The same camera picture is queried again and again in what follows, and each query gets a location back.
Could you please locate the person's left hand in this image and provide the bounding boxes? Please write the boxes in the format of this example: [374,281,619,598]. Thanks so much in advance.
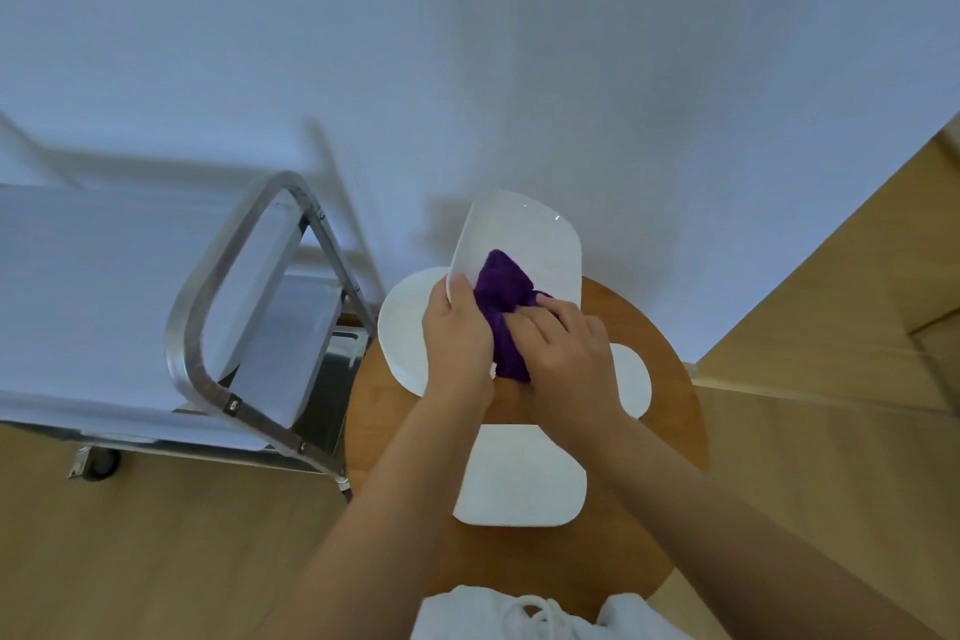
[422,273,498,410]

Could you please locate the person's left forearm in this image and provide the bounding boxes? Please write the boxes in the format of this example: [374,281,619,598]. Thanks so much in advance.
[258,391,496,640]

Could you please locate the stack of white rectangular plates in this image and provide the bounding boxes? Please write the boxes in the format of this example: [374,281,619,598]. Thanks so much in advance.
[608,343,653,420]

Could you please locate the person's right forearm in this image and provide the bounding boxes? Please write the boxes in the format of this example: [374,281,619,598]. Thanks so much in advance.
[590,412,939,640]

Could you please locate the steel three-tier cart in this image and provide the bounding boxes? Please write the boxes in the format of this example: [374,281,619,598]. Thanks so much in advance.
[0,171,379,502]

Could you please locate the stack of white round plates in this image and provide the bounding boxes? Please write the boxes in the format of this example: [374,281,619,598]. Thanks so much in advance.
[376,265,451,399]

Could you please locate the white drawstring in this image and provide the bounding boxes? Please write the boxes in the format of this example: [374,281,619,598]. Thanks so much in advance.
[500,594,580,640]

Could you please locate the person's right hand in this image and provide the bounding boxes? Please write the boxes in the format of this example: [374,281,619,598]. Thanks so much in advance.
[502,294,625,447]

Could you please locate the person's white garment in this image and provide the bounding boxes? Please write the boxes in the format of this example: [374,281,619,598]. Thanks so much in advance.
[410,584,695,640]

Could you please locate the round wooden side table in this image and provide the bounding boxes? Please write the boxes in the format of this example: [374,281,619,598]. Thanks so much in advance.
[342,277,711,622]

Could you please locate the white oblong serving plate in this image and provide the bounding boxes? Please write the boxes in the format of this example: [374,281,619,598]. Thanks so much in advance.
[452,424,589,529]
[446,190,585,315]

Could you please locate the purple cleaning cloth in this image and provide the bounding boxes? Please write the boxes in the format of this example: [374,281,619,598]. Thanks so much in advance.
[472,249,553,384]

